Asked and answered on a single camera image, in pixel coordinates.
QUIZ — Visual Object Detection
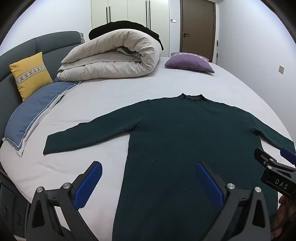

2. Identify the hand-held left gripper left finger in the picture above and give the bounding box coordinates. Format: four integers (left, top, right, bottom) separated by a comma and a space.
25, 161, 103, 241

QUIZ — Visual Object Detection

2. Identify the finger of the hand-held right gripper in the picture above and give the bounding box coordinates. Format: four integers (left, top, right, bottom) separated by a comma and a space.
254, 148, 278, 171
280, 147, 296, 168

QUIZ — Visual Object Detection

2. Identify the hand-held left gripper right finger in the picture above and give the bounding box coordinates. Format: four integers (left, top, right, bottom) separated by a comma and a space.
195, 161, 271, 241

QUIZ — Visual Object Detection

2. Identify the dark green sweater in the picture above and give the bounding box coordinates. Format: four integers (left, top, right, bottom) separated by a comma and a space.
43, 93, 296, 241

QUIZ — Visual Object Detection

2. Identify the person's right hand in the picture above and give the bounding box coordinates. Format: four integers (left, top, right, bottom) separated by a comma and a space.
270, 194, 296, 241

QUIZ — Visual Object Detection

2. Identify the blue pillow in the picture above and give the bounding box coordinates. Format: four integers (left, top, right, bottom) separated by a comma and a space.
2, 81, 80, 158

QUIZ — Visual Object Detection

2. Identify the bed with white sheet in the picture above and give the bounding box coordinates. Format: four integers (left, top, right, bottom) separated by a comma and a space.
0, 57, 296, 241

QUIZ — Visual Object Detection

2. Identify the purple pillow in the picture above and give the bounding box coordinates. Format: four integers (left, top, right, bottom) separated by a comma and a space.
165, 52, 215, 74

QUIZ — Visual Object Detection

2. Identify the yellow patterned pillow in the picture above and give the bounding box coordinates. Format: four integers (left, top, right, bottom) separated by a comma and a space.
9, 52, 53, 102

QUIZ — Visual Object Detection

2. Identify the beige folded duvet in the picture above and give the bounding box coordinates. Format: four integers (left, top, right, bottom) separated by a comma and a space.
57, 29, 162, 82

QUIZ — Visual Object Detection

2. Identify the brown door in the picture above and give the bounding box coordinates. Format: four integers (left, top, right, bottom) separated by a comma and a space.
180, 0, 216, 62

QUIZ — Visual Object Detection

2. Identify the grey upholstered headboard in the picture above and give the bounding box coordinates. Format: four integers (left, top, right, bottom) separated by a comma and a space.
0, 31, 85, 141

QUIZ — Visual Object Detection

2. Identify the black cloth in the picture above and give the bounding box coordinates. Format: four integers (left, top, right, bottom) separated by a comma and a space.
88, 20, 164, 51

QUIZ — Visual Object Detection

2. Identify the white wardrobe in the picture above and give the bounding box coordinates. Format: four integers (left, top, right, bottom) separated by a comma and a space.
91, 0, 170, 58

